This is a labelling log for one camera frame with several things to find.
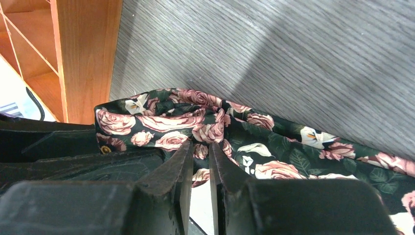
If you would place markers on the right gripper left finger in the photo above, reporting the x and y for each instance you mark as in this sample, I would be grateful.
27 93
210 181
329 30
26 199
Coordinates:
156 204

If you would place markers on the black pink floral tie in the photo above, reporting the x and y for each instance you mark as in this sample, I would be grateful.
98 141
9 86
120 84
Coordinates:
262 145

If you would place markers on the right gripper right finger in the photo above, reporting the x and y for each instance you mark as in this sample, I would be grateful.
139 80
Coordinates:
243 205

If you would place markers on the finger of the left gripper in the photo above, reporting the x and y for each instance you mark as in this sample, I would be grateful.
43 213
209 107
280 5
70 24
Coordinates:
41 150

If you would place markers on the orange wooden compartment tray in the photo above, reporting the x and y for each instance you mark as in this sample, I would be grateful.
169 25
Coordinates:
63 50

